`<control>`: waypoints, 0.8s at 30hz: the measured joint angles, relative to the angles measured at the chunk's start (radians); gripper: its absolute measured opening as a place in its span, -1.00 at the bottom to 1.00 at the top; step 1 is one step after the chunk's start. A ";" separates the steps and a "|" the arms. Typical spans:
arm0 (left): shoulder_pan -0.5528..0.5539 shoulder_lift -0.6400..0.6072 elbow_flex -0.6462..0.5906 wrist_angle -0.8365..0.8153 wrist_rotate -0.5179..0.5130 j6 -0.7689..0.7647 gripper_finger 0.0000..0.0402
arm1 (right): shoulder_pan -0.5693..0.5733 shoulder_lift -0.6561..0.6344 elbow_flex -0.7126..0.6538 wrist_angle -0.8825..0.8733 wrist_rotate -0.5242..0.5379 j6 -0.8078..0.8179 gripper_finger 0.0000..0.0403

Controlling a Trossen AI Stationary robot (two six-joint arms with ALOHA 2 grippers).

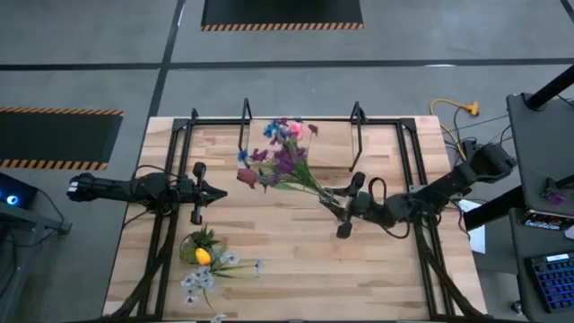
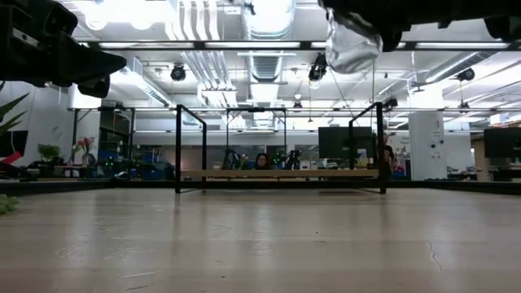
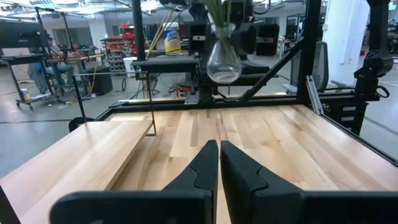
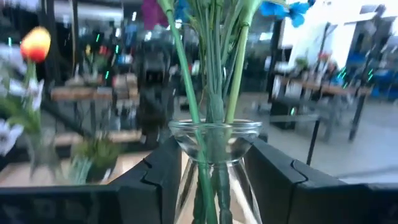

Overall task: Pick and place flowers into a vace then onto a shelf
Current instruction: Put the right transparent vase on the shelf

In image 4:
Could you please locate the wooden desk grey legs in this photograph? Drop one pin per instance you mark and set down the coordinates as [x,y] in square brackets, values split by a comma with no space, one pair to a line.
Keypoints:
[326,90]

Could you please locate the yellow red artificial tulip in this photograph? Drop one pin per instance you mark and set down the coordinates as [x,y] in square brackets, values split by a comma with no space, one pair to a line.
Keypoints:
[35,43]

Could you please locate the clear glass vase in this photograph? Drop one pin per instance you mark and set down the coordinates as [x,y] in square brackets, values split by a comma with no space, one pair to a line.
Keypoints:
[245,130]

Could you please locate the blue artificial flower bunch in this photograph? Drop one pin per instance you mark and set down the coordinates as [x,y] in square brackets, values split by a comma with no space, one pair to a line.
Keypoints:
[295,12]

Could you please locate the potted green artificial plant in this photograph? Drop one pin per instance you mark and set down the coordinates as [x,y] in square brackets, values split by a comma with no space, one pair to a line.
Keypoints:
[99,155]

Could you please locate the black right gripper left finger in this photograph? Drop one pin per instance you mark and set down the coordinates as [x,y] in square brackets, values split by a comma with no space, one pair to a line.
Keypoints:
[146,193]

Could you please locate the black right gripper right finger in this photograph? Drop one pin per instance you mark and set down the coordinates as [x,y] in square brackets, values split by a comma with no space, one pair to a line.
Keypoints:
[273,186]

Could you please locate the white artificial flower bunch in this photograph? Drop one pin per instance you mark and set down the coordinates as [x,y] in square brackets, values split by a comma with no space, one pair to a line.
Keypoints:
[6,137]

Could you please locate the pink artificial tulip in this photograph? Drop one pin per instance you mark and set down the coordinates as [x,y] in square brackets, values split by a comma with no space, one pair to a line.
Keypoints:
[236,77]

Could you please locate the black computer tower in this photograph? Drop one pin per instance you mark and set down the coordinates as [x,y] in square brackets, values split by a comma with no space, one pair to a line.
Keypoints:
[281,115]

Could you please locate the thin black metal rod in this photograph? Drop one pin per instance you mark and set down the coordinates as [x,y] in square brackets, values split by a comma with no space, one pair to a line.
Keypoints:
[313,141]

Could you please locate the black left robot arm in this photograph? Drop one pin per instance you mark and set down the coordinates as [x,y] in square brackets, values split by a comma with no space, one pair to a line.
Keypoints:
[155,93]

